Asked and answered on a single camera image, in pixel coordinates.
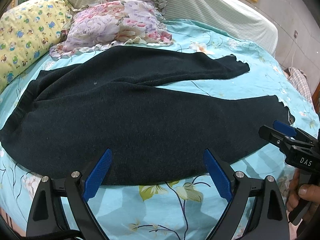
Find yellow cartoon print pillow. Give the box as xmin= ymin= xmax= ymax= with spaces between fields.
xmin=1 ymin=0 xmax=71 ymax=91

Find beige striped headboard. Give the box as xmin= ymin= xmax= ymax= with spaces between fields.
xmin=67 ymin=0 xmax=278 ymax=55

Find turquoise floral bed sheet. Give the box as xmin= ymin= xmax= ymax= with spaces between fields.
xmin=1 ymin=20 xmax=319 ymax=239

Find pink purple floral pillow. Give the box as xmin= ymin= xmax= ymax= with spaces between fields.
xmin=49 ymin=0 xmax=172 ymax=60

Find white cable on wall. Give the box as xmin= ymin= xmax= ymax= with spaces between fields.
xmin=281 ymin=31 xmax=299 ymax=69

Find checkered cloth beside bed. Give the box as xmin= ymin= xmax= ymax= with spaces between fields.
xmin=285 ymin=67 xmax=312 ymax=103

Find black pants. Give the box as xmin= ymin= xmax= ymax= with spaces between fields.
xmin=1 ymin=46 xmax=291 ymax=185

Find person's right hand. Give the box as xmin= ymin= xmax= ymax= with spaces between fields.
xmin=286 ymin=168 xmax=320 ymax=212

